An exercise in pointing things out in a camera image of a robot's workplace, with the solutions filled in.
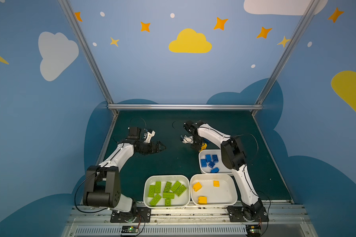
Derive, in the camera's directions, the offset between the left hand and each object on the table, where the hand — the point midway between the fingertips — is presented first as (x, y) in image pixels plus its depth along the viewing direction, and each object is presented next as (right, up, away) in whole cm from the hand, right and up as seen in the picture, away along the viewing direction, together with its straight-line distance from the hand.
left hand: (159, 148), depth 88 cm
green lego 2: (-1, -27, -9) cm, 28 cm away
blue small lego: (+32, -11, +3) cm, 34 cm away
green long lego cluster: (+5, -21, -6) cm, 22 cm away
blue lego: (+27, -10, +3) cm, 29 cm away
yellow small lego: (+34, -20, -4) cm, 39 cm away
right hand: (+26, +2, +13) cm, 29 cm away
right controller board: (+49, -38, -16) cm, 64 cm away
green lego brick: (-4, -23, -6) cm, 24 cm away
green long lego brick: (+13, -23, -5) cm, 27 cm away
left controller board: (-12, -37, -17) cm, 43 cm away
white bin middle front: (+38, -25, -7) cm, 46 cm away
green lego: (0, -22, -4) cm, 22 cm away
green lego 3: (+7, -25, -8) cm, 27 cm away
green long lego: (+10, -21, -4) cm, 24 cm away
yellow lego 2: (+24, -26, -10) cm, 37 cm away
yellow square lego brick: (+29, 0, +9) cm, 30 cm away
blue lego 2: (+34, -14, +1) cm, 36 cm away
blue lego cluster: (+31, -7, +6) cm, 32 cm away
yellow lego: (+22, -21, -5) cm, 31 cm away
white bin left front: (+14, -27, -9) cm, 32 cm away
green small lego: (+6, -27, -11) cm, 30 cm away
